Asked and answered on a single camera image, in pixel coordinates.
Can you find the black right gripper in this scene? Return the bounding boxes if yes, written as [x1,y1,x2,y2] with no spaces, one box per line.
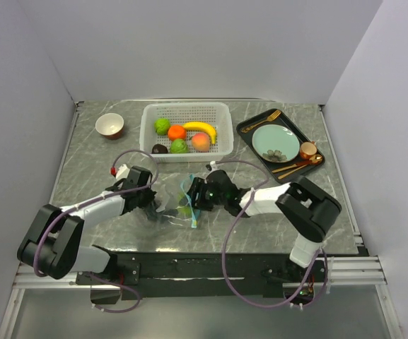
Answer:
[180,177,228,211]

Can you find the fake dark purple fruit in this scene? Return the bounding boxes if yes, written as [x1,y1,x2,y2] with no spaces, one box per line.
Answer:
[151,144,168,154]

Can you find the fake green leafy vegetable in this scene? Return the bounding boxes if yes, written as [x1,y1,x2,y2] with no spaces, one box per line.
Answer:
[177,206,193,218]

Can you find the clear zip top bag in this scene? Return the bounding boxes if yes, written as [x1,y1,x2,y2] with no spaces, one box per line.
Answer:
[153,174,200,230]

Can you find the fake black grapes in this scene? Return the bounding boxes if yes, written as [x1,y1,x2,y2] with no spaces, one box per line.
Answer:
[144,201,178,223]

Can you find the fake green round vegetable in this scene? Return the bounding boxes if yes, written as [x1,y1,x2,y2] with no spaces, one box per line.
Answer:
[170,138,189,154]

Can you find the fake red apple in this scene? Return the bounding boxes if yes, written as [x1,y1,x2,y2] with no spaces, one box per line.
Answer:
[191,132,211,152]

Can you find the fake green cabbage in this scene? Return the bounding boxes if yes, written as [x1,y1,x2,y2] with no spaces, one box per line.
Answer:
[154,118,170,136]

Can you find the fake orange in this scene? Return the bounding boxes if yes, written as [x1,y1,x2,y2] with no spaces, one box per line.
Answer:
[168,125,187,141]

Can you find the fake yellow banana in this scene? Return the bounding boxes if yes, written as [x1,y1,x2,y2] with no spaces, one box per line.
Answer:
[182,121,217,144]

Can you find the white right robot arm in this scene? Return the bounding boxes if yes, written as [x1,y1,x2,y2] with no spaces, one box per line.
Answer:
[186,169,342,281]

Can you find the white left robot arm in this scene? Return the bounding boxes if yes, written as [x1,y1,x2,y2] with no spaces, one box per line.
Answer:
[17,166,156,284]

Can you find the red and white bowl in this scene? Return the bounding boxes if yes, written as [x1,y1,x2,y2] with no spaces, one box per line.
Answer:
[95,113,124,140]

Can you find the teal floral plate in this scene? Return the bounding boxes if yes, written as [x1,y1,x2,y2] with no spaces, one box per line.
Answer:
[252,124,300,163]

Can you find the white perforated plastic basket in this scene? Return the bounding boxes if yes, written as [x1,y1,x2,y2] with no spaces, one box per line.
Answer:
[139,102,234,162]

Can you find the black rectangular tray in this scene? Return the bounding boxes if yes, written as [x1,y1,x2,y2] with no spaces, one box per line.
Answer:
[236,108,325,184]

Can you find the gold chopstick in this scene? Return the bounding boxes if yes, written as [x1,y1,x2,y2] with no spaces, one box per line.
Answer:
[278,164,309,179]
[271,160,309,173]

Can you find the gold fork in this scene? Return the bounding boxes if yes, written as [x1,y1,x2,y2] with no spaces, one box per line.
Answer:
[241,109,281,133]

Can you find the copper cup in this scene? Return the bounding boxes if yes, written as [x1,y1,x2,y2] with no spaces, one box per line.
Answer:
[299,141,317,160]

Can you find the gold spoon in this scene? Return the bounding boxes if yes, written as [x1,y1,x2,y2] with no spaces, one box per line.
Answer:
[289,155,323,168]

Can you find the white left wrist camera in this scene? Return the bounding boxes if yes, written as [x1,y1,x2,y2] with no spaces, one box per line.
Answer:
[110,164,130,181]

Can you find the black mounting base rail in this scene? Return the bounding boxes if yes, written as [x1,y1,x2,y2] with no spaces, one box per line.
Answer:
[76,252,327,304]

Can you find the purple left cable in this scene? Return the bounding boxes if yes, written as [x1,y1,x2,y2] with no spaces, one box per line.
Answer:
[33,148,161,314]

